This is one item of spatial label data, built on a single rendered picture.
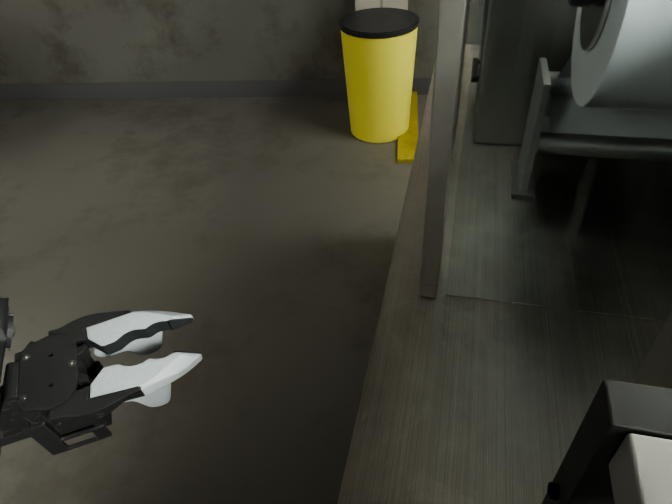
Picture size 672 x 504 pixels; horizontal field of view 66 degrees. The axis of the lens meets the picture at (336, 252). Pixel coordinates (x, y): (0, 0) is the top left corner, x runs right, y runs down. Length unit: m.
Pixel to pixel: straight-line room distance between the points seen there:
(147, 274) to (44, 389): 2.03
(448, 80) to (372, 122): 2.40
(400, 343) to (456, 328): 0.10
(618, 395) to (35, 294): 2.58
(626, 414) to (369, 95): 2.87
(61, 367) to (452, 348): 0.59
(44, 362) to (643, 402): 0.44
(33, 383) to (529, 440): 0.62
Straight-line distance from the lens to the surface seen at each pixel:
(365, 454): 0.77
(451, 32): 0.69
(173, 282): 2.42
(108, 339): 0.51
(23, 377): 0.51
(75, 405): 0.48
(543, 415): 0.84
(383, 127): 3.11
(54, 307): 2.56
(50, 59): 4.40
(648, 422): 0.20
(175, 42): 3.91
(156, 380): 0.47
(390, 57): 2.92
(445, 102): 0.72
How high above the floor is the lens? 1.59
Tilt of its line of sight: 42 degrees down
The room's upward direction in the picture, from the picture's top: 5 degrees counter-clockwise
